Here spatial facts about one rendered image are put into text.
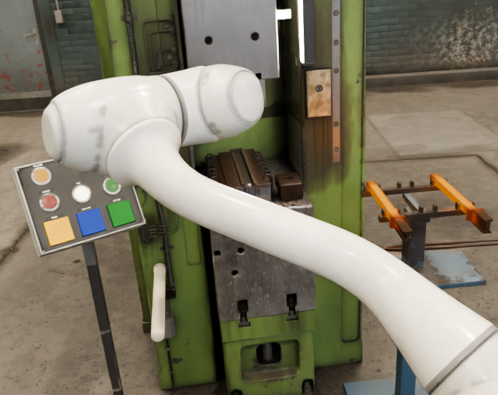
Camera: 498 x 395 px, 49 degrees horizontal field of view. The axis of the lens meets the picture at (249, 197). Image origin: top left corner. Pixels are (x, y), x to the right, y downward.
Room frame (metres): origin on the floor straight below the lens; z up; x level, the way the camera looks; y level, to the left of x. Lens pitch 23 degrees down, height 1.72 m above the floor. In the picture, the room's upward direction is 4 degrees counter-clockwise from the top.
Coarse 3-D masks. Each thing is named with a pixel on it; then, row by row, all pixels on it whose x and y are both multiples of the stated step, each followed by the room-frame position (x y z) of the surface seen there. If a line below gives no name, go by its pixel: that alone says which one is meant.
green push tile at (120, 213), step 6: (114, 204) 1.63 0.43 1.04; (120, 204) 1.64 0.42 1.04; (126, 204) 1.64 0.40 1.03; (108, 210) 1.61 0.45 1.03; (114, 210) 1.62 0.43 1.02; (120, 210) 1.62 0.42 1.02; (126, 210) 1.63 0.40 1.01; (114, 216) 1.61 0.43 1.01; (120, 216) 1.61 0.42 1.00; (126, 216) 1.62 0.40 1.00; (132, 216) 1.63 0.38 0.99; (114, 222) 1.60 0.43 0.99; (120, 222) 1.60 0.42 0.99; (126, 222) 1.61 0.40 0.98; (132, 222) 1.63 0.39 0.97
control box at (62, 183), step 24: (24, 168) 1.60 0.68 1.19; (48, 168) 1.62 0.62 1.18; (24, 192) 1.55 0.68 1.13; (48, 192) 1.58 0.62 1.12; (72, 192) 1.61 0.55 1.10; (96, 192) 1.64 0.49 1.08; (120, 192) 1.67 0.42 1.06; (48, 216) 1.54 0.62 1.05; (72, 216) 1.56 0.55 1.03; (96, 240) 1.61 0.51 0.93
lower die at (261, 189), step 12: (216, 156) 2.22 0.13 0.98; (228, 156) 2.18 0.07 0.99; (252, 156) 2.15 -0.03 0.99; (228, 168) 2.03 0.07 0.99; (252, 168) 2.01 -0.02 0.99; (216, 180) 1.93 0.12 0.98; (228, 180) 1.90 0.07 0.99; (240, 180) 1.86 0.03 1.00; (264, 180) 1.87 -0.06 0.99; (252, 192) 1.83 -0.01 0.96; (264, 192) 1.83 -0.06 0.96
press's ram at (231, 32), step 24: (192, 0) 1.81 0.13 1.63; (216, 0) 1.82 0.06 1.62; (240, 0) 1.83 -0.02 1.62; (264, 0) 1.84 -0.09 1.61; (192, 24) 1.81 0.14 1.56; (216, 24) 1.82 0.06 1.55; (240, 24) 1.83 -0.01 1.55; (264, 24) 1.84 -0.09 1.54; (192, 48) 1.81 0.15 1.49; (216, 48) 1.82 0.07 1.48; (240, 48) 1.83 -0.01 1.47; (264, 48) 1.84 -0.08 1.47; (264, 72) 1.84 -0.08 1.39
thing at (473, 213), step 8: (432, 176) 1.82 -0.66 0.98; (440, 176) 1.81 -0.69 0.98; (440, 184) 1.75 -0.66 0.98; (448, 184) 1.74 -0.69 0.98; (448, 192) 1.68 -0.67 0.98; (456, 192) 1.66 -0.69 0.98; (456, 200) 1.61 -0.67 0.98; (464, 200) 1.60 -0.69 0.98; (464, 208) 1.55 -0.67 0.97; (472, 208) 1.52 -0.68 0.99; (480, 208) 1.50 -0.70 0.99; (472, 216) 1.50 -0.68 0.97; (480, 216) 1.45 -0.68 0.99; (488, 216) 1.45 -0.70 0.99; (480, 224) 1.46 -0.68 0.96; (488, 224) 1.43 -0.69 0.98; (488, 232) 1.43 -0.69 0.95
